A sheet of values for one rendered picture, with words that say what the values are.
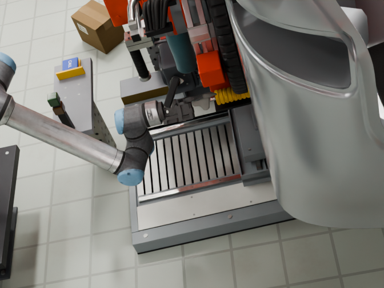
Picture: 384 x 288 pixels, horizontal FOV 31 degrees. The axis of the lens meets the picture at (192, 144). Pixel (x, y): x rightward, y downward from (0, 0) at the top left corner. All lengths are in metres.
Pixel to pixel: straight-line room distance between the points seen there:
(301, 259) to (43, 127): 1.11
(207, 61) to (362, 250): 1.01
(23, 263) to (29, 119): 0.90
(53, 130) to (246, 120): 0.88
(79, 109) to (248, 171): 0.74
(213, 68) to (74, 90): 0.94
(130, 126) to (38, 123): 0.33
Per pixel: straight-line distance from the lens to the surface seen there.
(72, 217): 3.19
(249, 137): 2.89
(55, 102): 2.72
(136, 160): 2.52
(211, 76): 2.25
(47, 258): 3.12
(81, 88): 3.01
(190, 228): 2.86
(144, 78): 2.47
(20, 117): 2.44
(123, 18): 3.08
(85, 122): 2.87
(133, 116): 2.51
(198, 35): 2.25
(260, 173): 2.85
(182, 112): 2.49
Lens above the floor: 2.42
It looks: 49 degrees down
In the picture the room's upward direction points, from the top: 21 degrees counter-clockwise
